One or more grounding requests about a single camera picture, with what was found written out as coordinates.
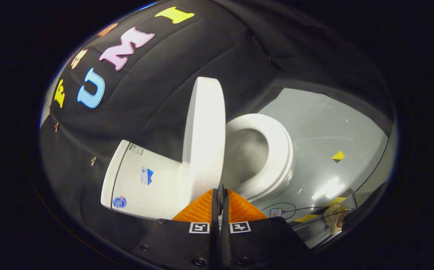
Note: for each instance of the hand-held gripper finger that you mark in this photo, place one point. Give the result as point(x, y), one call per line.
point(224, 232)
point(216, 225)

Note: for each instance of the white toilet lid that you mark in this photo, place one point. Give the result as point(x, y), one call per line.
point(204, 131)

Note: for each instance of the white toilet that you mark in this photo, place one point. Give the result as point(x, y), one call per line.
point(145, 187)

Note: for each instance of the small white device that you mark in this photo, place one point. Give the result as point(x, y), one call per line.
point(275, 212)

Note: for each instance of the yellow floor tape strip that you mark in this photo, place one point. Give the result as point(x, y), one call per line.
point(310, 216)

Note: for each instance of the person's slippered foot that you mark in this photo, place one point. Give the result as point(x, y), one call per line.
point(333, 216)

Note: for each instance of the yellow square floor tape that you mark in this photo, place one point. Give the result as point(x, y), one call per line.
point(338, 156)

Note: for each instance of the silver cloth clip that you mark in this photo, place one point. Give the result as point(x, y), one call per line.
point(93, 161)

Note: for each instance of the black backdrop cloth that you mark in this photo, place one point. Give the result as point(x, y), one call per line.
point(164, 63)

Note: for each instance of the copper cloth clip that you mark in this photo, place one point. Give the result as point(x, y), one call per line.
point(56, 126)

